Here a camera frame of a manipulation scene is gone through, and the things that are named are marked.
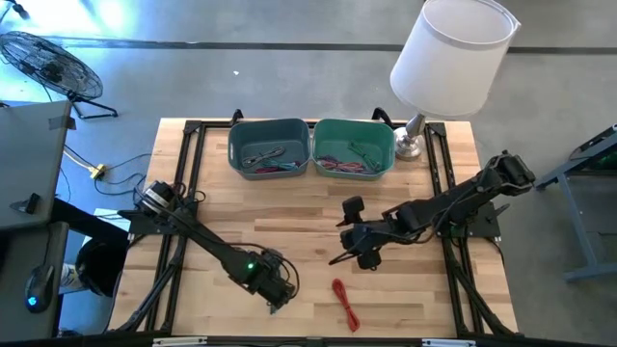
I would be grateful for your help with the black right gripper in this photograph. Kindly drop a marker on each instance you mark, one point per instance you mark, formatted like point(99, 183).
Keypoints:
point(364, 236)

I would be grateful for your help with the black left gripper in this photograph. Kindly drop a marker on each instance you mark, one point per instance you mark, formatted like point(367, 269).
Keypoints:
point(272, 279)

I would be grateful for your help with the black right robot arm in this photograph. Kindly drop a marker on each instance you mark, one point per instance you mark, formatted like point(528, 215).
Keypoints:
point(448, 205)

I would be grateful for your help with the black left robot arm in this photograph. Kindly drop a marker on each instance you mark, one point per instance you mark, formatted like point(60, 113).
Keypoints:
point(207, 238)

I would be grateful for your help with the green plastic bin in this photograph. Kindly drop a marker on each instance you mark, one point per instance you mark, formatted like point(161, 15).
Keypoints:
point(337, 135)

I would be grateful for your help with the dark blue-grey plastic bin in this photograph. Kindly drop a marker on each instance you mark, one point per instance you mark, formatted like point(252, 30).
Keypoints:
point(270, 132)

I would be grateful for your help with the black round bin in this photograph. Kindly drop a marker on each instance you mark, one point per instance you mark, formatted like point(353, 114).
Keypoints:
point(99, 267)

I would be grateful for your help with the silver lamp with white shade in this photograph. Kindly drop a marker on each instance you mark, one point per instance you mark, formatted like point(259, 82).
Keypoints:
point(448, 58)

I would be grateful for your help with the person's shoe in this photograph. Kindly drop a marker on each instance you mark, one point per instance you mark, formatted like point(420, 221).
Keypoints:
point(71, 278)

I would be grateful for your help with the yellow power plug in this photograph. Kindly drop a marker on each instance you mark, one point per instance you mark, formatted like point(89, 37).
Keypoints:
point(98, 171)

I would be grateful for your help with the grey metal stand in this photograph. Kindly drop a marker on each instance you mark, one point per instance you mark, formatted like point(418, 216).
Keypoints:
point(573, 212)

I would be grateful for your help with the black computer mouse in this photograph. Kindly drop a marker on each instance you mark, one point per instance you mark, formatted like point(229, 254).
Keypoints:
point(39, 289)

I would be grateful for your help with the dark desk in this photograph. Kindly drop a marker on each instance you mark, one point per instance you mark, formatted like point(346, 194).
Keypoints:
point(19, 270)

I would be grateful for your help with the small black desk clip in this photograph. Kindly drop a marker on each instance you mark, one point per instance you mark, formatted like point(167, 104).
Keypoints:
point(26, 203)

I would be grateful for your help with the black tape strip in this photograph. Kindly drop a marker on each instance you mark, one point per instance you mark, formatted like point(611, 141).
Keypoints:
point(61, 123)

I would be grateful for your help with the grey desk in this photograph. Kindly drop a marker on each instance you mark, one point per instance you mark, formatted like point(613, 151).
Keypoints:
point(29, 164)

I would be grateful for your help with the black floor fan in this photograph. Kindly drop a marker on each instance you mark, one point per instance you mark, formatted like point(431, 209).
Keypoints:
point(48, 65)

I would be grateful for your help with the white edge bracket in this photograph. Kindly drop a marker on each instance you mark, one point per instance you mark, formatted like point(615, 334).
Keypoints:
point(179, 341)
point(448, 342)

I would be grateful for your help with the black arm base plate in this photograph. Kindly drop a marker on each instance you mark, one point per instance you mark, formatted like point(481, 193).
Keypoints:
point(487, 226)
point(154, 226)

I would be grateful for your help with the black aluminium table frame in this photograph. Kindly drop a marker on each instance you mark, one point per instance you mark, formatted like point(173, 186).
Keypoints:
point(192, 126)

